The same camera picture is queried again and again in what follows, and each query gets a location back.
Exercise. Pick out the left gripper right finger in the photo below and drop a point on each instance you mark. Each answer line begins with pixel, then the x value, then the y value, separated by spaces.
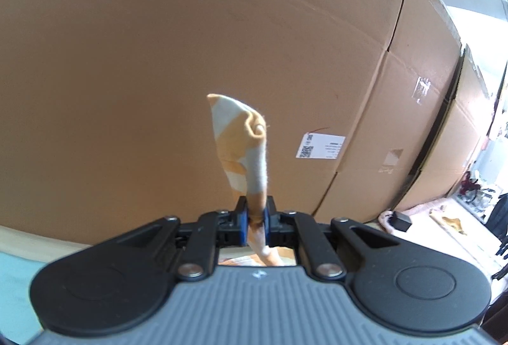
pixel 309 240

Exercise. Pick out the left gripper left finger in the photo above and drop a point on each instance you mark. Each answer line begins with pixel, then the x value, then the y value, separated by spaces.
pixel 200 242

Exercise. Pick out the orange white striped shirt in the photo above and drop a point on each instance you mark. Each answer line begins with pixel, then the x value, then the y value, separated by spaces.
pixel 240 135

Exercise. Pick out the white shipping label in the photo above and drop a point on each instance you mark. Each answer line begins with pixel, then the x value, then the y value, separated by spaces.
pixel 320 146

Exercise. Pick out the small black box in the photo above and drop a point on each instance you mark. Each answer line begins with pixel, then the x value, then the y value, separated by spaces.
pixel 399 221

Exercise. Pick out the large brown cardboard box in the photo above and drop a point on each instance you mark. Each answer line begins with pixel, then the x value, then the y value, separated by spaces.
pixel 105 122

